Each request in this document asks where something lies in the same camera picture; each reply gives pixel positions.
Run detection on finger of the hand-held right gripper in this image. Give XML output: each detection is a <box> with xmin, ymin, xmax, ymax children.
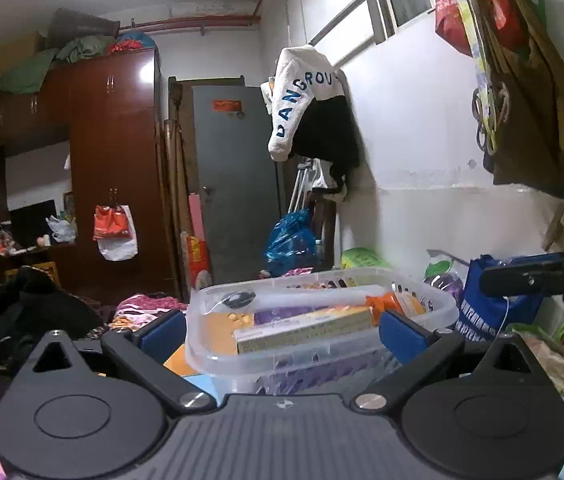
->
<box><xmin>479</xmin><ymin>259</ymin><xmax>564</xmax><ymax>303</ymax></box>
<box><xmin>506</xmin><ymin>246</ymin><xmax>564</xmax><ymax>265</ymax></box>

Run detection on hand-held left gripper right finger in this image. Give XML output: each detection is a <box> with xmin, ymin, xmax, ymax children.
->
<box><xmin>352</xmin><ymin>310</ymin><xmax>552</xmax><ymax>413</ymax></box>

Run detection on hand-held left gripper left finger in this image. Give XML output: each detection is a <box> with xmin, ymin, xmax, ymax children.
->
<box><xmin>14</xmin><ymin>309</ymin><xmax>217</xmax><ymax>413</ymax></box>

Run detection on clear plastic basket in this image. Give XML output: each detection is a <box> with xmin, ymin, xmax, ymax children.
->
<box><xmin>184</xmin><ymin>266</ymin><xmax>460</xmax><ymax>396</ymax></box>

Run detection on purple tissue pack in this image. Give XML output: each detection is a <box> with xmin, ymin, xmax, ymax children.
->
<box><xmin>242</xmin><ymin>307</ymin><xmax>403</xmax><ymax>396</ymax></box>

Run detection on pink floral blanket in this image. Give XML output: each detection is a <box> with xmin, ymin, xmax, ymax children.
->
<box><xmin>111</xmin><ymin>292</ymin><xmax>189</xmax><ymax>332</ymax></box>

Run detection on orange packet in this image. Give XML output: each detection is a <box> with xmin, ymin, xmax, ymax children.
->
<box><xmin>364</xmin><ymin>291</ymin><xmax>403</xmax><ymax>327</ymax></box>

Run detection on blue tote bag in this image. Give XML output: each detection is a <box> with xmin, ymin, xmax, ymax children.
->
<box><xmin>454</xmin><ymin>254</ymin><xmax>546</xmax><ymax>345</ymax></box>

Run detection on purple white plastic bag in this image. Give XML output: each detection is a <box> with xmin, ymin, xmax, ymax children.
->
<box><xmin>423</xmin><ymin>249</ymin><xmax>466</xmax><ymax>307</ymax></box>

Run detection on black round object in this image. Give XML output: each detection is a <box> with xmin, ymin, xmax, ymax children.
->
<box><xmin>221</xmin><ymin>290</ymin><xmax>259</xmax><ymax>312</ymax></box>

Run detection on light green bag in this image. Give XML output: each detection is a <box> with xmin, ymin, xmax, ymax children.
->
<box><xmin>340</xmin><ymin>247</ymin><xmax>391</xmax><ymax>272</ymax></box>

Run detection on yellow box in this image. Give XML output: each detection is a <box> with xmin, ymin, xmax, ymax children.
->
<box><xmin>234</xmin><ymin>306</ymin><xmax>377</xmax><ymax>357</ymax></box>

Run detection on pink board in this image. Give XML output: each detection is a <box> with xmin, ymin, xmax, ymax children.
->
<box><xmin>188</xmin><ymin>192</ymin><xmax>209</xmax><ymax>282</ymax></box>

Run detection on black clothing pile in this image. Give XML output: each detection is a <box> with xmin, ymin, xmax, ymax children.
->
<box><xmin>0</xmin><ymin>266</ymin><xmax>105</xmax><ymax>378</ymax></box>

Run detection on wooden planks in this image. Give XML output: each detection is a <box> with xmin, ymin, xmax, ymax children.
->
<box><xmin>161</xmin><ymin>119</ymin><xmax>190</xmax><ymax>293</ymax></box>

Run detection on blue plastic bag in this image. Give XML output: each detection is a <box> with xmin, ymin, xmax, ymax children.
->
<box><xmin>263</xmin><ymin>210</ymin><xmax>321</xmax><ymax>277</ymax></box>

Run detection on crumpled white plastic bag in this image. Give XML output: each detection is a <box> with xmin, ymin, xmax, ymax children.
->
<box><xmin>44</xmin><ymin>214</ymin><xmax>79</xmax><ymax>244</ymax></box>

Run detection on brown paper bag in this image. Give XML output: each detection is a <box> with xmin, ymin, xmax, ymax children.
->
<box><xmin>482</xmin><ymin>0</ymin><xmax>564</xmax><ymax>199</ymax></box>

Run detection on grey door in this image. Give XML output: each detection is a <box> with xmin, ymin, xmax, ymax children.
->
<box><xmin>191</xmin><ymin>85</ymin><xmax>289</xmax><ymax>287</ymax></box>

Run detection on black monitor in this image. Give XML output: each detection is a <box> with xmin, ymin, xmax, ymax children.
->
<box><xmin>8</xmin><ymin>199</ymin><xmax>59</xmax><ymax>250</ymax></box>

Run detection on brown wooden wardrobe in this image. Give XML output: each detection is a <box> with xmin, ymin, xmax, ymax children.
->
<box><xmin>0</xmin><ymin>47</ymin><xmax>179</xmax><ymax>307</ymax></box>

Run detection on colourful printed bag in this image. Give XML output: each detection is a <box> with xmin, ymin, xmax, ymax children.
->
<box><xmin>440</xmin><ymin>0</ymin><xmax>501</xmax><ymax>157</ymax></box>

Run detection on white and black hanging jacket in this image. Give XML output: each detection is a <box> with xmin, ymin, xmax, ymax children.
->
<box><xmin>261</xmin><ymin>45</ymin><xmax>363</xmax><ymax>204</ymax></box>

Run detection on small red plastic bag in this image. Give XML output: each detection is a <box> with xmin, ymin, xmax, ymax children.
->
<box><xmin>434</xmin><ymin>0</ymin><xmax>476</xmax><ymax>58</ymax></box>

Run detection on large red bag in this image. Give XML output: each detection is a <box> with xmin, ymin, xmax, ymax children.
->
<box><xmin>478</xmin><ymin>0</ymin><xmax>528</xmax><ymax>54</ymax></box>

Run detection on green cloth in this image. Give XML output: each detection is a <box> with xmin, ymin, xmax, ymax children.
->
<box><xmin>0</xmin><ymin>34</ymin><xmax>115</xmax><ymax>95</ymax></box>

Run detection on cardboard box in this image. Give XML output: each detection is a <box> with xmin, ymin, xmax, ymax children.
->
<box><xmin>0</xmin><ymin>31</ymin><xmax>47</xmax><ymax>81</ymax></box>

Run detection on metal pole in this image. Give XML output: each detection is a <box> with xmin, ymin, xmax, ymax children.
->
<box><xmin>307</xmin><ymin>0</ymin><xmax>409</xmax><ymax>47</ymax></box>

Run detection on brown folded bag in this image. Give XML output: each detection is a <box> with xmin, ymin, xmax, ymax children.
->
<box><xmin>46</xmin><ymin>7</ymin><xmax>122</xmax><ymax>52</ymax></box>

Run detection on coiled rope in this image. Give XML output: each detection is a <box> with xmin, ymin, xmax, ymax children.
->
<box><xmin>470</xmin><ymin>81</ymin><xmax>511</xmax><ymax>157</ymax></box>

